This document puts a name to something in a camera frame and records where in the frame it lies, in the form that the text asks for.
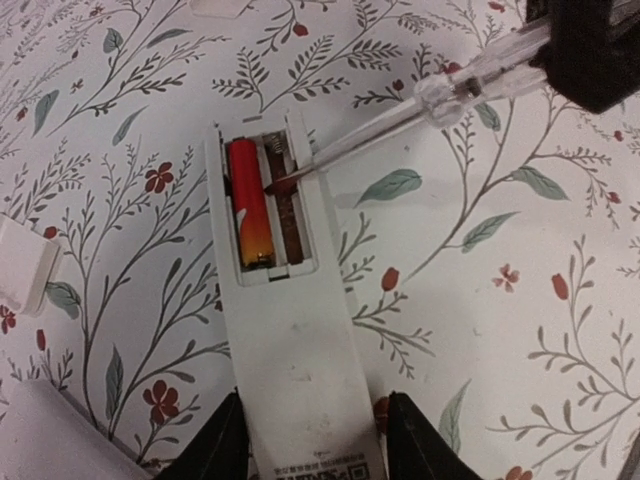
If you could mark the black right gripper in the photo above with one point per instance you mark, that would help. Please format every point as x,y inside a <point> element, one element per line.
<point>592,57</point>

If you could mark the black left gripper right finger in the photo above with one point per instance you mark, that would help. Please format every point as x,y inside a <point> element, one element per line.
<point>415,449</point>

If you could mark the white remote with QR label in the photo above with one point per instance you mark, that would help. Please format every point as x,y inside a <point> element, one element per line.
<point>301,383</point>

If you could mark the clear plastic screwdriver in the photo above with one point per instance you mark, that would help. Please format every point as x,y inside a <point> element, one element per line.
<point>502,70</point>

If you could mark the white remote control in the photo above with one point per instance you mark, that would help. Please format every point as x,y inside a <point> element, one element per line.
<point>44,437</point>

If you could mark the red batteries in QR remote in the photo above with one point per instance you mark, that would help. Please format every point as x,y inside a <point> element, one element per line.
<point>252,220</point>

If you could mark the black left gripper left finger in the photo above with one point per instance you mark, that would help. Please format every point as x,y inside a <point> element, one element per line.
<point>220,450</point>

